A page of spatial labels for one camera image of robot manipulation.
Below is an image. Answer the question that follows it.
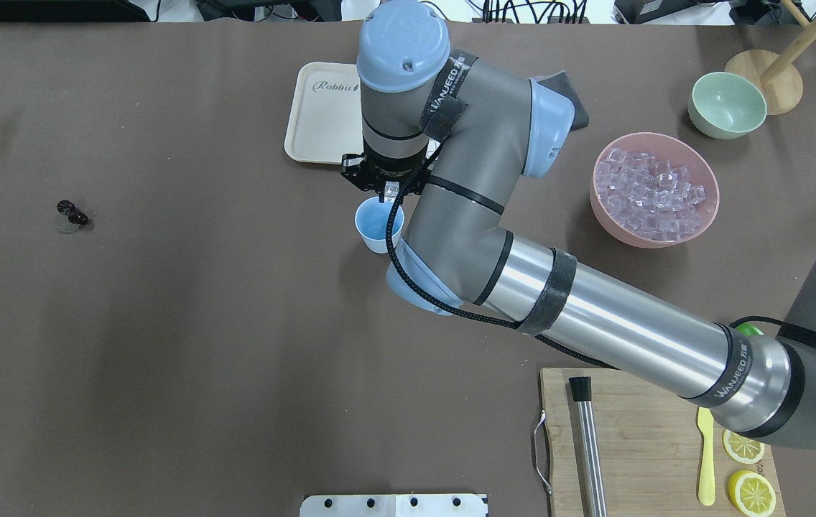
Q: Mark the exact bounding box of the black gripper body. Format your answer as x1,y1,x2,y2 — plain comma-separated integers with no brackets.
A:
364,147,427,194

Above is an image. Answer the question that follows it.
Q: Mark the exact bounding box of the clear ice cube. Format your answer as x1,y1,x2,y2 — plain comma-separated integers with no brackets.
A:
381,181,401,203

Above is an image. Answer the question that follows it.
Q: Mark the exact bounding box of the light blue plastic cup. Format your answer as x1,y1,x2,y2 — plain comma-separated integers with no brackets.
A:
353,197,394,254

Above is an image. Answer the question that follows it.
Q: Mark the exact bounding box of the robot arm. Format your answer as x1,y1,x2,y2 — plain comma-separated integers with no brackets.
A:
356,1,816,448

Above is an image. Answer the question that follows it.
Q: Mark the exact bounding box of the pile of ice cubes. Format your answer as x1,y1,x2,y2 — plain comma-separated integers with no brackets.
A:
593,147,709,243

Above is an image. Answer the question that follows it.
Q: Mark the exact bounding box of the dark cherries pair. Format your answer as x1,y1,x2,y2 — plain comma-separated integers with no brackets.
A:
57,200,91,235

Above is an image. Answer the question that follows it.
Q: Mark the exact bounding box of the cream rabbit tray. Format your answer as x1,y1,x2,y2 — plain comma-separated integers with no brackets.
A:
284,62,441,166

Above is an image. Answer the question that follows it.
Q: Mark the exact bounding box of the grey folded cloth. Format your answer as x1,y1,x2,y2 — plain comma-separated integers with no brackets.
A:
533,70,590,131

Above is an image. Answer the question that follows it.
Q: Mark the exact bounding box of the pink bowl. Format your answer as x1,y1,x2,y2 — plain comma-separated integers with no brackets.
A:
590,132,720,248

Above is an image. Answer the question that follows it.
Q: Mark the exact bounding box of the steel muddler black tip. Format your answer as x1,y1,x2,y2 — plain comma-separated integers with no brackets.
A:
568,376,608,516

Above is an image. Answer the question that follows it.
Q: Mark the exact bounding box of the green bowl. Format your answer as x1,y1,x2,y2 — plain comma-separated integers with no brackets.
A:
687,72,767,139

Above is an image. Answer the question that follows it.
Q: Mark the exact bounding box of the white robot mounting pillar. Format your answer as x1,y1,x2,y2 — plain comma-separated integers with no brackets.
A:
299,493,489,516

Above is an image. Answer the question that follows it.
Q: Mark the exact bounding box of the wooden cutting board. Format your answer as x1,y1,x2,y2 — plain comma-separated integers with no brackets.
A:
534,367,786,517

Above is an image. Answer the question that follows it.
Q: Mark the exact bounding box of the green lime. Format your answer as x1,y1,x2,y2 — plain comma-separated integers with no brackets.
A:
734,322,765,337

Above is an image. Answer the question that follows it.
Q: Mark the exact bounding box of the wooden mug tree stand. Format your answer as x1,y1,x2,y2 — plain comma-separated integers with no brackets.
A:
724,1,816,116

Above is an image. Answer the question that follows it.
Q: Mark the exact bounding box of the yellow plastic knife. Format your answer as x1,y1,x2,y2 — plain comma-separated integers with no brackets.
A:
696,406,716,507

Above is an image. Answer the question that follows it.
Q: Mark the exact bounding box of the lemon half slice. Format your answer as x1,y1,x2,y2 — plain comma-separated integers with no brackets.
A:
721,429,767,465
726,470,778,516

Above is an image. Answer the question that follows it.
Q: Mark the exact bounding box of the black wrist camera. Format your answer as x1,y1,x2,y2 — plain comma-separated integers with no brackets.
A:
341,153,373,191

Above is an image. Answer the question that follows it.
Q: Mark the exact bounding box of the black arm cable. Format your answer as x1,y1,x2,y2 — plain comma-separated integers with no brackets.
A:
384,140,617,371

